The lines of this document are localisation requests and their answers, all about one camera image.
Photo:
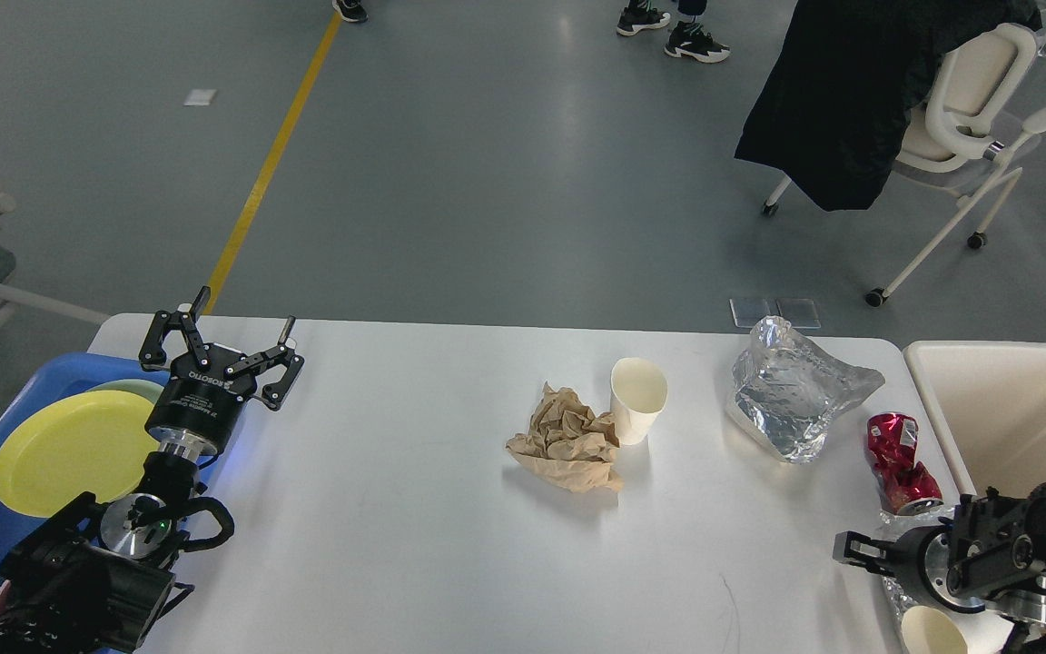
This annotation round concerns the yellow plastic plate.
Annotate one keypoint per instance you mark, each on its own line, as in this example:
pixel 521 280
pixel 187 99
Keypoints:
pixel 93 441

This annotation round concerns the clear floor plate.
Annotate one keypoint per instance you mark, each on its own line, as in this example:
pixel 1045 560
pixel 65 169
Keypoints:
pixel 746 312
pixel 802 313

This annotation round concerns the crumpled brown paper ball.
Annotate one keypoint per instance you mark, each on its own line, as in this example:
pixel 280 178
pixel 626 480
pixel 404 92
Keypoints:
pixel 568 445

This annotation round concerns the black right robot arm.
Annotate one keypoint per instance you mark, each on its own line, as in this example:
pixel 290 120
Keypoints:
pixel 988 557

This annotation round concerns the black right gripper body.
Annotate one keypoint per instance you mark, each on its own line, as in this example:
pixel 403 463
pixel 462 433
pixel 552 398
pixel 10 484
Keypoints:
pixel 919 561

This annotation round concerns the cream plastic bin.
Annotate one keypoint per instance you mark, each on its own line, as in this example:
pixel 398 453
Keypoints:
pixel 986 401

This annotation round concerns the white paper cup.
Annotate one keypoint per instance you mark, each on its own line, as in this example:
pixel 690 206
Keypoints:
pixel 929 630
pixel 638 396

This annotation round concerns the blue plastic tray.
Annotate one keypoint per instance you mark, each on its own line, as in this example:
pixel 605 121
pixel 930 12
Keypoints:
pixel 61 378

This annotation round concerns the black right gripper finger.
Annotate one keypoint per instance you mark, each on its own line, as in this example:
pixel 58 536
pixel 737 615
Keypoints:
pixel 852 548

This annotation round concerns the clear floor plate left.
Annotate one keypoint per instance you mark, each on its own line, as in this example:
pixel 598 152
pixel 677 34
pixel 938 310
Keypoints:
pixel 746 312

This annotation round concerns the clear plastic wrap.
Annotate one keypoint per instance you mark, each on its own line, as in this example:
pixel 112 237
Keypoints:
pixel 787 391

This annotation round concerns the black jacket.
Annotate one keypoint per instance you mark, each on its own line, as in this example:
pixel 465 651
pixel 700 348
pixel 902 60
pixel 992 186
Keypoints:
pixel 834 109

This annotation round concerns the dark sneaker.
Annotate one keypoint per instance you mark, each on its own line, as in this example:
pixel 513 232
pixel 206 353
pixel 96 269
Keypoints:
pixel 691 40
pixel 351 11
pixel 639 16

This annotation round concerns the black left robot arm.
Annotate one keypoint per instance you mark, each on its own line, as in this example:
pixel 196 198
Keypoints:
pixel 98 574

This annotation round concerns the clear floor plate right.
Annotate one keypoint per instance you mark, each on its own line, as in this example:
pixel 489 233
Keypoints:
pixel 802 313

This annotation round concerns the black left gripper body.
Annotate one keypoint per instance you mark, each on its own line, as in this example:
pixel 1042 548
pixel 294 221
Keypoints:
pixel 202 403

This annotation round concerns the white office chair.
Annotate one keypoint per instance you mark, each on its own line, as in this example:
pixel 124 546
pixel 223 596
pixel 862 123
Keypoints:
pixel 962 141

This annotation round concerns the crushed red can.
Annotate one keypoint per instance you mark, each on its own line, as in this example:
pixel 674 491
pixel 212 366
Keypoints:
pixel 907 487

